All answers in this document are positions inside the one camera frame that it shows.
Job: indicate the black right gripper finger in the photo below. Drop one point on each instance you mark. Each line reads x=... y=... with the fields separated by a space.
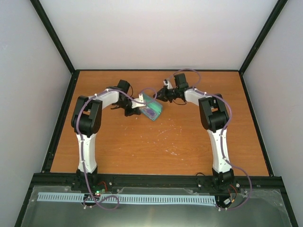
x=162 y=98
x=161 y=92

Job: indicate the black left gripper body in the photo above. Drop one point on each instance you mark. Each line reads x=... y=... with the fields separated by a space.
x=120 y=103

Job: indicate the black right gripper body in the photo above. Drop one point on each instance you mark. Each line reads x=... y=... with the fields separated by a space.
x=172 y=94

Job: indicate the teal glasses case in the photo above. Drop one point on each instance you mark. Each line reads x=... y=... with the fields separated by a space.
x=154 y=105

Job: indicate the pink transparent sunglasses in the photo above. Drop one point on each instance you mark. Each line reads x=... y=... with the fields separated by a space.
x=150 y=112

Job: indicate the light blue cleaning cloth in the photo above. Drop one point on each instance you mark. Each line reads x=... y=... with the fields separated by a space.
x=154 y=118

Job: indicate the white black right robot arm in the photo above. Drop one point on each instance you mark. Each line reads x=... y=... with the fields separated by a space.
x=214 y=119

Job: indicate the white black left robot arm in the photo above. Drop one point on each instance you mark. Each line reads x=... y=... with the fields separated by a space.
x=86 y=122

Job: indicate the metal front plate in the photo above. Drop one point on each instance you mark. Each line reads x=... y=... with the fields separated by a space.
x=264 y=208

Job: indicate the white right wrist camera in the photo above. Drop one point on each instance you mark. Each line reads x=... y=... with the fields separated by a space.
x=167 y=84

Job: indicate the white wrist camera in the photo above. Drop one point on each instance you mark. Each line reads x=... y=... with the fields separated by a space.
x=167 y=84
x=139 y=102

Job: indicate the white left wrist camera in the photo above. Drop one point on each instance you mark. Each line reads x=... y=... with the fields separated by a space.
x=139 y=102

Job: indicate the black mounting rail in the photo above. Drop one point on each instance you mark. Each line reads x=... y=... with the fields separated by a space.
x=197 y=183

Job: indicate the light blue cable duct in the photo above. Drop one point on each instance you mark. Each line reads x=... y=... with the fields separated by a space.
x=133 y=199

